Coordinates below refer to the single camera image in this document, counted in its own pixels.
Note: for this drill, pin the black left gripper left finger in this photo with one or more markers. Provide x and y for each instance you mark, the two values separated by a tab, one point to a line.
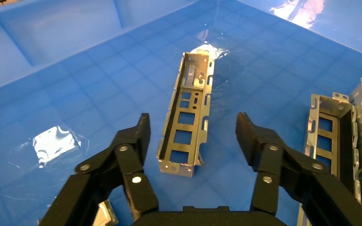
131	156

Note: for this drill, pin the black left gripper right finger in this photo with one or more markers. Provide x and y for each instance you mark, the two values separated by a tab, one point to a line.
268	156

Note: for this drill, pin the silver metal channel part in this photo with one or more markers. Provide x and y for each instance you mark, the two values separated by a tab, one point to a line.
196	64

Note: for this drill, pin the clear plastic bag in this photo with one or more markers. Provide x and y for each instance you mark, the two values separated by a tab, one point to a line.
56	143

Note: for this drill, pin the blue plastic bin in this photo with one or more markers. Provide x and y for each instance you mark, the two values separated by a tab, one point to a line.
74	93

